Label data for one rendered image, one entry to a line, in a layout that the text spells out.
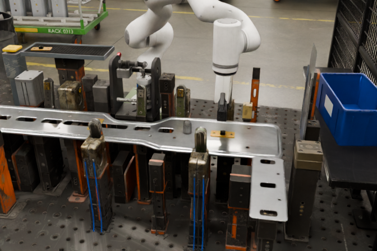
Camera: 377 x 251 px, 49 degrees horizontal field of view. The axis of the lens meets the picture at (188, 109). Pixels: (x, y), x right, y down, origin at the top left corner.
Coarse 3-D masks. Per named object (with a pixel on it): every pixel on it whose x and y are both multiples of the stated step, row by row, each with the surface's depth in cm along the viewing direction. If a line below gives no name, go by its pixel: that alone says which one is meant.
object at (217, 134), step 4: (212, 132) 145; (216, 132) 145; (220, 132) 143; (224, 132) 143; (228, 132) 145; (232, 132) 145; (212, 136) 143; (216, 136) 143; (220, 136) 143; (224, 136) 143; (228, 136) 143; (232, 136) 143
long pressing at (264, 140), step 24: (0, 120) 154; (72, 120) 154; (120, 120) 153; (168, 120) 153; (192, 120) 153; (216, 120) 153; (144, 144) 140; (168, 144) 139; (192, 144) 139; (216, 144) 139; (240, 144) 139; (264, 144) 139
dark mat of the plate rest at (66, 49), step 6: (30, 48) 178; (54, 48) 178; (60, 48) 178; (66, 48) 178; (72, 48) 178; (78, 48) 178; (84, 48) 178; (90, 48) 178; (96, 48) 178; (102, 48) 178; (108, 48) 178; (78, 54) 171; (84, 54) 171; (90, 54) 171; (96, 54) 171; (102, 54) 171
